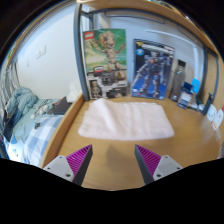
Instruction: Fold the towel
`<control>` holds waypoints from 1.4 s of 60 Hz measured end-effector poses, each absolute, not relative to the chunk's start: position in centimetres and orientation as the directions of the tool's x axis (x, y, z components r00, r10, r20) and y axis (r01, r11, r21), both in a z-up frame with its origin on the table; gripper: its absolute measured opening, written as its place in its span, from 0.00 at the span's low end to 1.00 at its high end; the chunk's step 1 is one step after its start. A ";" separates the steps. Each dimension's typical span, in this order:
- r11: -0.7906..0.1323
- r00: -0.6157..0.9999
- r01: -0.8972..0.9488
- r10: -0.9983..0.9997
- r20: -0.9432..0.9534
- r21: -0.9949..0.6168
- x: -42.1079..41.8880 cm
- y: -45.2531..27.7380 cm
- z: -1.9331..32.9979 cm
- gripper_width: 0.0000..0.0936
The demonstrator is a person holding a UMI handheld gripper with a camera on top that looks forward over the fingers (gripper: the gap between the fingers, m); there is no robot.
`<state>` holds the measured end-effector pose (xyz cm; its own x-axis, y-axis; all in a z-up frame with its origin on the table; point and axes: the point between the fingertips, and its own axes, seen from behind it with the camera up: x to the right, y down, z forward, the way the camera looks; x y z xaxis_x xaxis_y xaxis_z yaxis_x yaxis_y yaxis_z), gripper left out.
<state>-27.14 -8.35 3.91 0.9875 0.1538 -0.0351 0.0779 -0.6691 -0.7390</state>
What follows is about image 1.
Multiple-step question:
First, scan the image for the bed with checked sheet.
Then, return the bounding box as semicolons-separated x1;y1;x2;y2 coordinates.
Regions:
0;66;73;168

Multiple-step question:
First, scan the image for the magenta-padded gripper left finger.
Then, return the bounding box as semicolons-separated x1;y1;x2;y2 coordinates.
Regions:
43;144;94;187

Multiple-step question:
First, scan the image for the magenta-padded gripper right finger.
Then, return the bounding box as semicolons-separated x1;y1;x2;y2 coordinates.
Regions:
134;144;184;185

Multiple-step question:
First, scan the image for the green tree figure toy box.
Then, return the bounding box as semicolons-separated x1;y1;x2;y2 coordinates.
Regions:
82;28;129;100

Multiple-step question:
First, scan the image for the white bottle with red cap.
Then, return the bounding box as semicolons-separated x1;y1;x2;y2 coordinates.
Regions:
212;107;224;132

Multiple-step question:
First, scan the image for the grey metal desk frame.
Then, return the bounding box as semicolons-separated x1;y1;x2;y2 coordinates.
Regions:
73;3;221;107

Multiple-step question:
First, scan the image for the black cylindrical device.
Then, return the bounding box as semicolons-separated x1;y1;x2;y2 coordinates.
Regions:
202;93;214;116

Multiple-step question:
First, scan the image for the pale pink towel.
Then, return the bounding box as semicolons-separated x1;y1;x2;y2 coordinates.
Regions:
77;98;176;142

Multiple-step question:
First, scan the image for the small dark blue box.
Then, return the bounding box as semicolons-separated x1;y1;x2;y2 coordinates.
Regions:
177;81;194;110

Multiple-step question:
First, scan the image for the white wall switch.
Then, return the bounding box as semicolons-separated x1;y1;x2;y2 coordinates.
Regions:
35;45;48;60

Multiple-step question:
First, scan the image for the teal crumpled blanket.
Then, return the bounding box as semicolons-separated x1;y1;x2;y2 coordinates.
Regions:
4;87;39;118

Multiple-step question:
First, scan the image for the blue robot model kit box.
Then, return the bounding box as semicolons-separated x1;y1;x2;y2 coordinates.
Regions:
130;38;176;100

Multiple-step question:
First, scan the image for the white round jar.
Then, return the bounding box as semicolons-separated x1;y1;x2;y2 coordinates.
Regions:
206;104;218;123

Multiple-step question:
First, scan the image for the light blue box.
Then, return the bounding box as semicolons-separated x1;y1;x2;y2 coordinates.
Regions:
191;78;202;95

